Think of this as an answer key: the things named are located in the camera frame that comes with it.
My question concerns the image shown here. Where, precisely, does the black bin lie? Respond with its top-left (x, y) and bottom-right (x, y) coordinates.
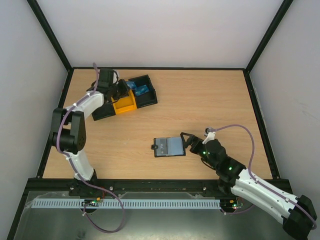
top-left (84, 87), bottom-right (116, 121)
top-left (128, 74), bottom-right (158, 109)

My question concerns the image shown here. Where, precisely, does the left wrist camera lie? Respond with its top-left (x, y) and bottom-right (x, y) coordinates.
top-left (112, 69), bottom-right (120, 84)

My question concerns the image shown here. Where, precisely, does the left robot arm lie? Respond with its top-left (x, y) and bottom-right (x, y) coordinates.
top-left (49, 65), bottom-right (130, 182)

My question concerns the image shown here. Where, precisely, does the grey vip card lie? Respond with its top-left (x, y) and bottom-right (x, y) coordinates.
top-left (156, 138), bottom-right (168, 156)

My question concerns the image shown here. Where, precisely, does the light blue cable duct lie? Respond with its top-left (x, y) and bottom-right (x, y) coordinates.
top-left (31, 198), bottom-right (221, 210)

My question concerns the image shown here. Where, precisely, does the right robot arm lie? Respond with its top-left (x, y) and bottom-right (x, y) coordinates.
top-left (180, 131), bottom-right (317, 240)

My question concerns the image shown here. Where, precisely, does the black cage frame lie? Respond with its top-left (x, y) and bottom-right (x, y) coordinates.
top-left (6, 0), bottom-right (320, 240)

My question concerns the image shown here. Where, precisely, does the blue card in bin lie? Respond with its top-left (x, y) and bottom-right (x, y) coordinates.
top-left (134, 85), bottom-right (150, 97)

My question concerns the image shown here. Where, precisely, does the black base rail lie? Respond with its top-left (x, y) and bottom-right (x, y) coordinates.
top-left (26, 177), bottom-right (292, 201)

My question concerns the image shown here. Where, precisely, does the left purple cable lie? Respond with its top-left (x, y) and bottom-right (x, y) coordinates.
top-left (56, 62), bottom-right (125, 233)

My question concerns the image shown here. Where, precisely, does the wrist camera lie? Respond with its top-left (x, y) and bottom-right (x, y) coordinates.
top-left (112, 69), bottom-right (120, 84)
top-left (202, 127), bottom-right (217, 145)

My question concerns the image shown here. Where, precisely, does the yellow bin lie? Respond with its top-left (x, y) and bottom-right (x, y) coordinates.
top-left (113, 90), bottom-right (137, 115)

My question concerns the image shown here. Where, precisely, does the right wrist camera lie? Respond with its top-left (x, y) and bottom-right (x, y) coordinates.
top-left (202, 127), bottom-right (217, 145)

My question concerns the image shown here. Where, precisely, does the black card holder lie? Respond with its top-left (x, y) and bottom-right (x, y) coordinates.
top-left (150, 136), bottom-right (186, 158)

